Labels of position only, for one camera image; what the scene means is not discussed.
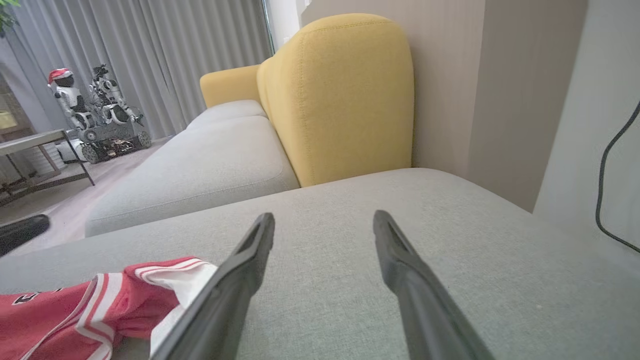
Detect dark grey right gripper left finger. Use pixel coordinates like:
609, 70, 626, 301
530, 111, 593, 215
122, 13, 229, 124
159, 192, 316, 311
150, 212, 276, 360

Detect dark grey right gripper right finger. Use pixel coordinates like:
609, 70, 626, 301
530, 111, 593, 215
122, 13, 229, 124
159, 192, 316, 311
372, 210, 497, 360

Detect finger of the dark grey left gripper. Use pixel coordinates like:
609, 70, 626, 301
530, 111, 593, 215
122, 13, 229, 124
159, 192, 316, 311
0, 214, 51, 257

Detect red white Bulls jersey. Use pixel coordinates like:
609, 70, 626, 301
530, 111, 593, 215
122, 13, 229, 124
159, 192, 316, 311
0, 256, 219, 360

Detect white ribbed cylinder appliance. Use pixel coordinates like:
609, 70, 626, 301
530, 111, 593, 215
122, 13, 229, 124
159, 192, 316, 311
22, 145, 66, 176

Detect white round appliance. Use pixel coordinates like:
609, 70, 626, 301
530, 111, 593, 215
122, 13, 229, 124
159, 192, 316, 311
55, 139, 88, 163

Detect wooden shelf cabinet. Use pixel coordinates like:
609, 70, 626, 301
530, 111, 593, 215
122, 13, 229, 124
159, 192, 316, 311
0, 75, 36, 143

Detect large grey chaise seat cushion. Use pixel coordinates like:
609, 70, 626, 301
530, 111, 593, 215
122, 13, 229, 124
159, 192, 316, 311
0, 167, 640, 360

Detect black wheeled robot cart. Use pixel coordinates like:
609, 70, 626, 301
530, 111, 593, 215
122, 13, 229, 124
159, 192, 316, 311
77, 120, 152, 165

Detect grey back cushion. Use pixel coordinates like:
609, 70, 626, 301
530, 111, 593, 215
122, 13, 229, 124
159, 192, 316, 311
84, 116, 301, 238

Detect white robot with santa hat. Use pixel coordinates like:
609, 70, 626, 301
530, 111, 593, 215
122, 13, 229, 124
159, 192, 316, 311
47, 68, 96, 131

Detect white black humanoid robot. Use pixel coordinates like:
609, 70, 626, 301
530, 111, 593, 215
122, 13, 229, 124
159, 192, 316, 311
89, 63, 145, 126

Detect grey sofa seat cushion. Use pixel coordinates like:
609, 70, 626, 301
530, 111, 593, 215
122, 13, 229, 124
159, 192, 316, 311
186, 99, 268, 132

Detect green potted plant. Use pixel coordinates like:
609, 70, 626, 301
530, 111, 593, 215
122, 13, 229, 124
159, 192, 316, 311
0, 0, 21, 36

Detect grey pleated curtain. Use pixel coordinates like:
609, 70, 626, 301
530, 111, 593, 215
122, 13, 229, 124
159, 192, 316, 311
0, 0, 275, 141

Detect thin black wall cable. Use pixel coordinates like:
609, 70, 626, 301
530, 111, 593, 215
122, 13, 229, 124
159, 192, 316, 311
595, 100, 640, 253

